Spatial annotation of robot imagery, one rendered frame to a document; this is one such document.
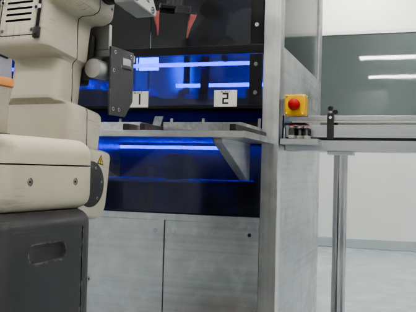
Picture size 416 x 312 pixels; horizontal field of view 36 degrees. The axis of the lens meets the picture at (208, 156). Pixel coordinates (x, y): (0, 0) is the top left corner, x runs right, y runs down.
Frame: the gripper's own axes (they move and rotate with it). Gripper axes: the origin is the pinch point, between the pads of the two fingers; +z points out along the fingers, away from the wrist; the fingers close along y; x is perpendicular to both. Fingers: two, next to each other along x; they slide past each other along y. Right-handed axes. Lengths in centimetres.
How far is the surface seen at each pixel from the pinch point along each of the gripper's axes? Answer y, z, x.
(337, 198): -64, 51, -6
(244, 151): -27.6, 37.0, 0.0
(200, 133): -9.1, 30.5, 26.9
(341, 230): -66, 63, -4
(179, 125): -4.1, 29.4, 8.9
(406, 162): -269, 66, -402
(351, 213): -223, 124, -418
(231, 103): -23.3, 21.2, -11.6
